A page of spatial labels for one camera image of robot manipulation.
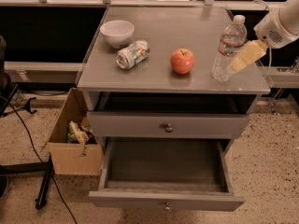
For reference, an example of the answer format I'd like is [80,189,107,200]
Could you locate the snack bags in box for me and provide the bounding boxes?
[67,121,96,145]

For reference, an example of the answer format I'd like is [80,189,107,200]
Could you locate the black stand base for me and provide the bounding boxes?
[0,157,53,210]

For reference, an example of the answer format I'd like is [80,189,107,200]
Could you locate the crushed soda can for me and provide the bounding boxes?
[116,40,150,70]

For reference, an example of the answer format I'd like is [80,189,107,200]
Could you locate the grey upper drawer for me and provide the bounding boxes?
[87,112,249,139]

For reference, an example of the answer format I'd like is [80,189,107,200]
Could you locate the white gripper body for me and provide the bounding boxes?
[254,12,299,49]

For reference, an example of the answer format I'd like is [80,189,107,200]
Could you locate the white hanging cable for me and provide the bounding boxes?
[251,0,274,79]

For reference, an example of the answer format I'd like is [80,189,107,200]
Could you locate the cardboard box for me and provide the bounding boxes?
[47,89,103,175]

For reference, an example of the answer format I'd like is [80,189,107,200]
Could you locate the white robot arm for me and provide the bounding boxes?
[227,0,299,74]

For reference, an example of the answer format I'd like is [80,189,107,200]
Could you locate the black floor cable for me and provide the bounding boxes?
[0,94,78,224]

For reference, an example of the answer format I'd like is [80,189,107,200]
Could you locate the red apple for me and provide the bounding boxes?
[170,48,194,75]

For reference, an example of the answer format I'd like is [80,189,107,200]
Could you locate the grey drawer cabinet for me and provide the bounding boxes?
[76,6,271,141]

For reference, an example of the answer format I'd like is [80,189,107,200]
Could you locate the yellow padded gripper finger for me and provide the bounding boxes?
[227,39,268,75]

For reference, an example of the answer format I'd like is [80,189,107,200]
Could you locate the white ceramic bowl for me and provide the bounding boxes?
[100,20,135,49]

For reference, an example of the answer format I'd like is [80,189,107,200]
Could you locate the grey open middle drawer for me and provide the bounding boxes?
[90,138,245,212]

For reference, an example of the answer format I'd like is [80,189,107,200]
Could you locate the clear plastic water bottle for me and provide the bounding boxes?
[212,15,247,82]

